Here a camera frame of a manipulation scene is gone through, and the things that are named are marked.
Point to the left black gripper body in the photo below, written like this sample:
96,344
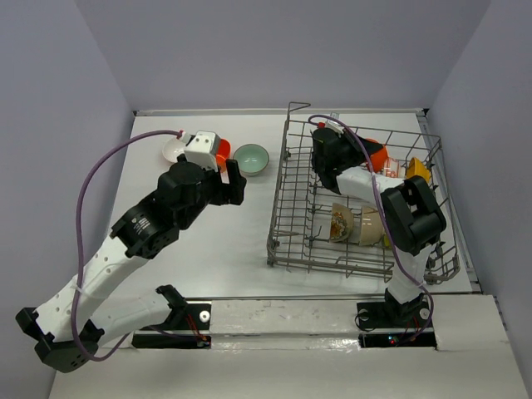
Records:
213,193

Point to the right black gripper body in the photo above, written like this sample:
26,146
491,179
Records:
352,149

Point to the grey wire dish rack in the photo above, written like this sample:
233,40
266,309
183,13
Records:
298,235

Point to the orange round bowl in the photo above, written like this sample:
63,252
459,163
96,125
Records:
378,158

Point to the red white patterned bowl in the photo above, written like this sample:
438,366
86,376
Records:
394,169

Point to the beige painted ceramic bowl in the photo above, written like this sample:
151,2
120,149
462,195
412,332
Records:
342,221

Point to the yellow bowl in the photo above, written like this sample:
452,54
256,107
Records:
417,168

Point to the lime green bowl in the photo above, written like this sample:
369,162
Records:
386,241

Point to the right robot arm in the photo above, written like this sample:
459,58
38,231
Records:
411,218

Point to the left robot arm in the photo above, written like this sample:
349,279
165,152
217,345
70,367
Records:
70,327

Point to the pale green ceramic bowl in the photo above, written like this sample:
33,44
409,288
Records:
252,159

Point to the orange square bowl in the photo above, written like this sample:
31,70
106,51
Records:
223,153

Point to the small white bowl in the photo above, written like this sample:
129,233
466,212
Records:
173,149

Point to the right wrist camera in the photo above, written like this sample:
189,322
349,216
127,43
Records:
330,124

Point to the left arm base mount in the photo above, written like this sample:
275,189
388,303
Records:
186,325

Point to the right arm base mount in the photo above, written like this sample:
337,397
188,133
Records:
388,323

